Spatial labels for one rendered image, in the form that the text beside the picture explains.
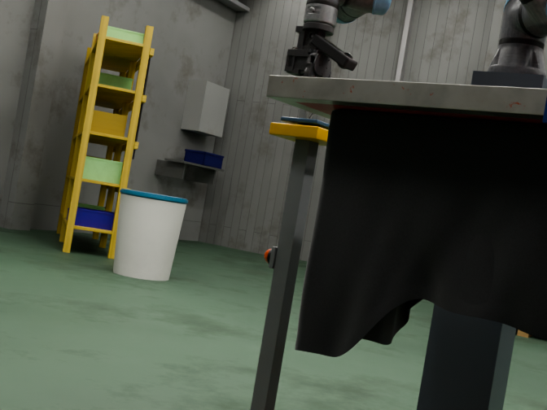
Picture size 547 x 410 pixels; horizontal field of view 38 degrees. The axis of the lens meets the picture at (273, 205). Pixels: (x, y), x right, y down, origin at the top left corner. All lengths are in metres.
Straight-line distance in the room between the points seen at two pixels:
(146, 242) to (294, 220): 4.72
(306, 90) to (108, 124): 6.57
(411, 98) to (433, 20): 10.74
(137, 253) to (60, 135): 3.89
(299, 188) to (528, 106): 0.75
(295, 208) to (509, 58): 0.72
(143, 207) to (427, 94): 5.32
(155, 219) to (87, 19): 4.45
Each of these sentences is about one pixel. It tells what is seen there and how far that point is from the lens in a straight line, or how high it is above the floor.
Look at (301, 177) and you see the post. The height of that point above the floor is 0.84.
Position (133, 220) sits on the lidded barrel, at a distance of 6.47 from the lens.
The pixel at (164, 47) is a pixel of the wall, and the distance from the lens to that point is 11.54.
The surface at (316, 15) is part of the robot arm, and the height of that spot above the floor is 1.21.
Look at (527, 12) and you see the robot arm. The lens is 2.12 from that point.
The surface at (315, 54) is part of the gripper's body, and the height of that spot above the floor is 1.12.
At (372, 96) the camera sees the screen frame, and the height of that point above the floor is 0.96.
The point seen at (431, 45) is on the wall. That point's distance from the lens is 11.88.
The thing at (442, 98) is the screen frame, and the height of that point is 0.97.
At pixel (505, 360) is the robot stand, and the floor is 0.47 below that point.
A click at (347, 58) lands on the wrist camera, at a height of 1.11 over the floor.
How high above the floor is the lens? 0.77
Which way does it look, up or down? level
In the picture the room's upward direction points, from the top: 10 degrees clockwise
